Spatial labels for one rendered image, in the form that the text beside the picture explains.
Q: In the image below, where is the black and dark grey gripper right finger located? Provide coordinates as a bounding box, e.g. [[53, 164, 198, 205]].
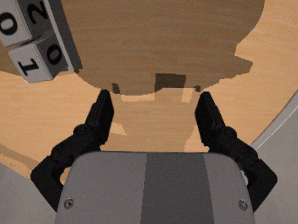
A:
[[195, 91, 278, 213]]

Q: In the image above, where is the grey calendar cube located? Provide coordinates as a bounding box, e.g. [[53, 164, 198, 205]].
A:
[[8, 31, 67, 83], [0, 0, 53, 48]]

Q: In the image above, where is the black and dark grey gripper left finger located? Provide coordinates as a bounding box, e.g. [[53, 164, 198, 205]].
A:
[[30, 89, 114, 212]]

